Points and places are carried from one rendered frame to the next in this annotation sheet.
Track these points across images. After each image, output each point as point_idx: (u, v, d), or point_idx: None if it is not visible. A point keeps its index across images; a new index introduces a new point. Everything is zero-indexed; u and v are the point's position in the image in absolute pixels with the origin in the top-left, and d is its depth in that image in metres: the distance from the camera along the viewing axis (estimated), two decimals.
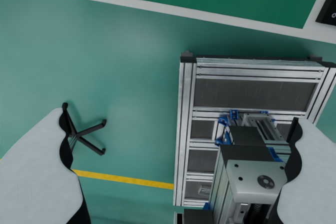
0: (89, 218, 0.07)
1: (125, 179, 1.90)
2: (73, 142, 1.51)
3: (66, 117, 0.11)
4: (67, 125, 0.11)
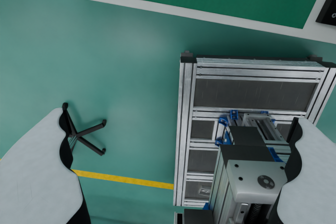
0: (89, 218, 0.07)
1: (126, 179, 1.90)
2: (73, 142, 1.51)
3: (66, 117, 0.11)
4: (67, 125, 0.11)
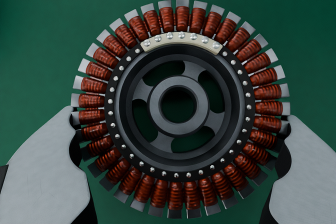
0: (95, 216, 0.07)
1: None
2: None
3: None
4: None
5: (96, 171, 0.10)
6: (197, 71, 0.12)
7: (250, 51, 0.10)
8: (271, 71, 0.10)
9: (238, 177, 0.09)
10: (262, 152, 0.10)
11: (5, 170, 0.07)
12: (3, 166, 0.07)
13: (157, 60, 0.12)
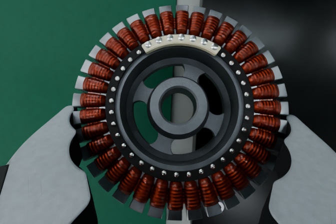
0: (96, 216, 0.07)
1: None
2: None
3: None
4: None
5: (95, 171, 0.10)
6: (196, 74, 0.13)
7: (247, 52, 0.10)
8: (268, 71, 0.10)
9: (238, 176, 0.09)
10: (262, 151, 0.10)
11: (6, 170, 0.07)
12: (4, 166, 0.07)
13: (157, 63, 0.13)
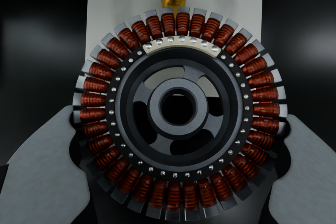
0: (96, 216, 0.07)
1: None
2: None
3: None
4: None
5: (95, 170, 0.10)
6: (197, 76, 0.13)
7: (247, 54, 0.10)
8: (268, 74, 0.10)
9: (237, 178, 0.09)
10: (261, 153, 0.10)
11: (6, 170, 0.07)
12: (4, 166, 0.07)
13: (158, 64, 0.13)
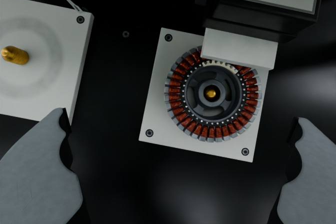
0: (89, 218, 0.07)
1: None
2: None
3: (66, 117, 0.11)
4: (67, 125, 0.11)
5: (171, 114, 0.23)
6: (222, 79, 0.25)
7: (249, 76, 0.23)
8: (256, 86, 0.23)
9: (232, 128, 0.22)
10: (245, 120, 0.22)
11: None
12: None
13: (204, 69, 0.25)
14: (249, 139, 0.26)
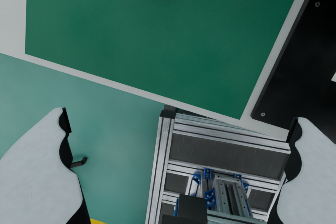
0: (89, 218, 0.07)
1: (97, 223, 1.81)
2: None
3: (66, 117, 0.11)
4: (67, 125, 0.11)
5: None
6: None
7: None
8: None
9: None
10: None
11: None
12: None
13: None
14: None
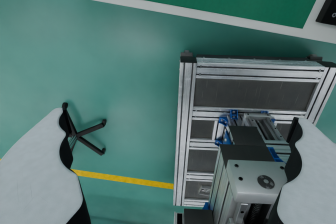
0: (89, 218, 0.07)
1: (125, 179, 1.90)
2: (73, 142, 1.51)
3: (66, 117, 0.11)
4: (67, 125, 0.11)
5: None
6: None
7: None
8: None
9: None
10: None
11: None
12: None
13: None
14: None
